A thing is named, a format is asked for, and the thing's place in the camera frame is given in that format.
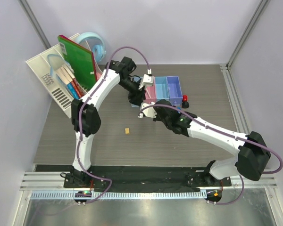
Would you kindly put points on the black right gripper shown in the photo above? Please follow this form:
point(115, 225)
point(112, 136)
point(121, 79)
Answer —
point(157, 118)

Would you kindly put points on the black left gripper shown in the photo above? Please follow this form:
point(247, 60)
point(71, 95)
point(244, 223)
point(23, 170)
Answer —
point(137, 97)

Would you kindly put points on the four colour drawer organizer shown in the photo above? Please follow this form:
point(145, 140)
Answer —
point(168, 88)

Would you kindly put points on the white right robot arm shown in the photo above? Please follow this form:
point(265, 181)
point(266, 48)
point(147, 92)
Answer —
point(249, 157)

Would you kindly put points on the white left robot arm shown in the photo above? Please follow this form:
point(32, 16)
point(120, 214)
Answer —
point(86, 119)

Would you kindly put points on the red black stamp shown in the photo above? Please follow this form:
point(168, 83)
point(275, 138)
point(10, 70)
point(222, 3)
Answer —
point(185, 103)

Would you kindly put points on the pink box in rack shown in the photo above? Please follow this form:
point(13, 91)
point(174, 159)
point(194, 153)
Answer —
point(98, 75)

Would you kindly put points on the light blue headphones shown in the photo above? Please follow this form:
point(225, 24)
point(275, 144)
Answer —
point(93, 42)

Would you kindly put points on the blue and red books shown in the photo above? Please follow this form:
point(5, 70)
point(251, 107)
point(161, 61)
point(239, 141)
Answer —
point(73, 89)

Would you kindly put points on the green folder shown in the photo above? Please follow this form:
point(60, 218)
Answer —
point(81, 61)

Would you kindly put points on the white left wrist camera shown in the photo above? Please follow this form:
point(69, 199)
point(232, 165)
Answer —
point(147, 80)

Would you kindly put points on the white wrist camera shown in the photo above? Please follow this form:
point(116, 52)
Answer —
point(147, 80)
point(147, 110)

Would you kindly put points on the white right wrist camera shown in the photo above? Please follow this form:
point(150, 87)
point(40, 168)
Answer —
point(147, 110)

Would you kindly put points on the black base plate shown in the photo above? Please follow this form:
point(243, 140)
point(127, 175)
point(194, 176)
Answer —
point(142, 179)

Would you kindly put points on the white slotted cable duct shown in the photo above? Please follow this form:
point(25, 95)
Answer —
point(82, 195)

